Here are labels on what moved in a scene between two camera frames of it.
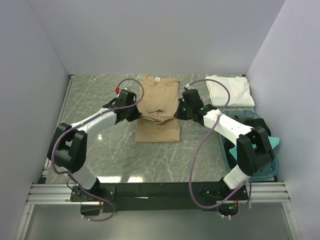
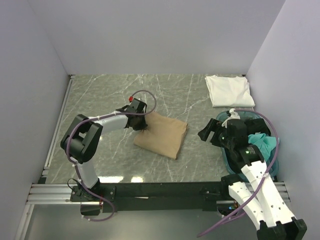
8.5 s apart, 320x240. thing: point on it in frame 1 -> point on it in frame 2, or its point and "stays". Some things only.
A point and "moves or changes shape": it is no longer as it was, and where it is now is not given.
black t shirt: x=252 y=123 stays
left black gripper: x=136 y=115 -> x=141 y=126
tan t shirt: x=158 y=123 moves or changes shape
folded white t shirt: x=240 y=94 stays
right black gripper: x=178 y=115 -> x=215 y=126
